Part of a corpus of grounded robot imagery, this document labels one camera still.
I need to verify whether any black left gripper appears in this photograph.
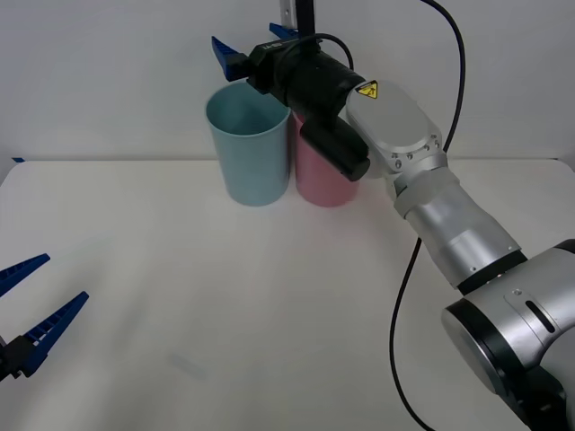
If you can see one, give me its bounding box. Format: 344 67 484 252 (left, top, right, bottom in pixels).
0 252 90 383

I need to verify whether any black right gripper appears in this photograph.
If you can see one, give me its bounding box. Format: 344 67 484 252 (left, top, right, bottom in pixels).
210 22 299 98

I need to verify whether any pale blue plastic bin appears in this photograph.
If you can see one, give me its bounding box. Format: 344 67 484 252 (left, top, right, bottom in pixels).
204 83 291 208

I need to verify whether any pink plastic bin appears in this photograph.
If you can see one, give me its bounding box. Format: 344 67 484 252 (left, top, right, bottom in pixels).
290 110 361 209

